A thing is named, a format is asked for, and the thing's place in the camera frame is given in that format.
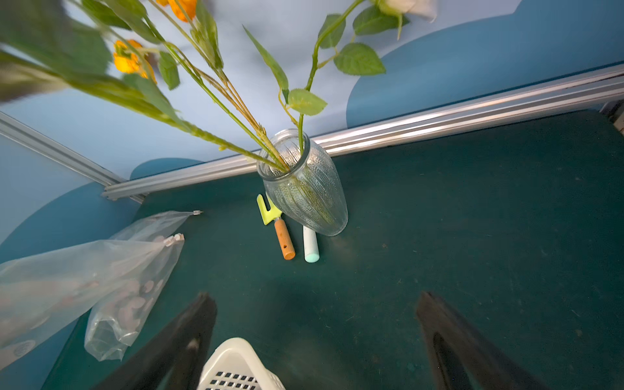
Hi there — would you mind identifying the light blue toy trowel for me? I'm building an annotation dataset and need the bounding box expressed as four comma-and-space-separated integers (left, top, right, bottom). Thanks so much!
302, 226, 320, 263

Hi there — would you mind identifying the aluminium back frame rail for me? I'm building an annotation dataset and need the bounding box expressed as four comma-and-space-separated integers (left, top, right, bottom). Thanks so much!
102, 64, 623, 200

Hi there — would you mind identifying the orange artificial flower stem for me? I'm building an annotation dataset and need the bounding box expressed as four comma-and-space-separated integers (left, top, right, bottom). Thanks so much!
1, 1, 289, 173

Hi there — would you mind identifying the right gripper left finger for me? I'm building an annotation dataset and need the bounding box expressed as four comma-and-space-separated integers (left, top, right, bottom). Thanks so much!
94, 292, 217, 389

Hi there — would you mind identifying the mint artificial rose stem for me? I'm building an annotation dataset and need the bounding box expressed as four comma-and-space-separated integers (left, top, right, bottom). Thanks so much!
245, 0, 438, 151

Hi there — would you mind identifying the clear zipper bag pink zipper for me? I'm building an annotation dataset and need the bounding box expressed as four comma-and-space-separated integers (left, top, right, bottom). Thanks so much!
1, 233, 185, 367

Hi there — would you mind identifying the ribbed glass vase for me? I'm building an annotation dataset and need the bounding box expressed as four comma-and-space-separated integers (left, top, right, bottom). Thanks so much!
257, 129, 349, 237

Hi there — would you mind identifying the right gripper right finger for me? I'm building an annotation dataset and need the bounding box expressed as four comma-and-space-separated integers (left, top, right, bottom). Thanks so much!
416, 292, 547, 389

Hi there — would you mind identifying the spare clear zipper bag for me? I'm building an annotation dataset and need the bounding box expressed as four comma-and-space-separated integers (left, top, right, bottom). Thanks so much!
110, 211, 202, 242

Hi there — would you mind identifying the green toy garden fork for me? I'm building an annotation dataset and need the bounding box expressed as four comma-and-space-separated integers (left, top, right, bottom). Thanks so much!
256, 194, 296, 260

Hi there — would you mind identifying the white perforated plastic basket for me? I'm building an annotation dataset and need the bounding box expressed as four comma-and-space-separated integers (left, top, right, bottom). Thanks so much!
197, 337, 285, 390

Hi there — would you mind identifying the left aluminium frame post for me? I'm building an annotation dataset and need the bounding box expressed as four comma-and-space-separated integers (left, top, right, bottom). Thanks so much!
1, 112, 125, 187

